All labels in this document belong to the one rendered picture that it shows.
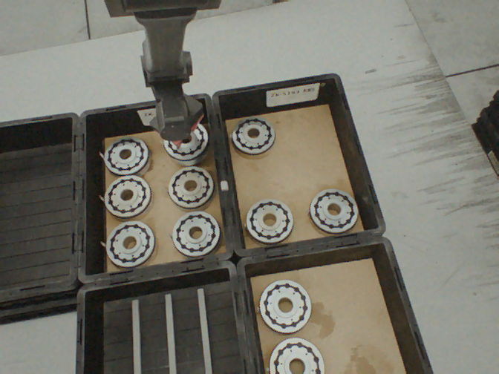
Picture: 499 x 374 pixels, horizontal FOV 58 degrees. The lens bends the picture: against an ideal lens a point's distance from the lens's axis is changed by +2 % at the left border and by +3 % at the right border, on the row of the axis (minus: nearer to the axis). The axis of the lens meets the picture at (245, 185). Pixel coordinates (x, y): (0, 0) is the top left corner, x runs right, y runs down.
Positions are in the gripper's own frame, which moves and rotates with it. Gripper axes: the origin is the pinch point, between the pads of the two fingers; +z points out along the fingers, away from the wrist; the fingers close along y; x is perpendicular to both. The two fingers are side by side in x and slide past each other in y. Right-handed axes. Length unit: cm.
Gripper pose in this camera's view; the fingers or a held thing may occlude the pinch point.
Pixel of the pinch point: (183, 136)
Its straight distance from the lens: 101.9
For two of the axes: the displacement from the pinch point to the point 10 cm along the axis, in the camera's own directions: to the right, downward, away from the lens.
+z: 0.5, 4.1, 9.1
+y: 5.9, -7.4, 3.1
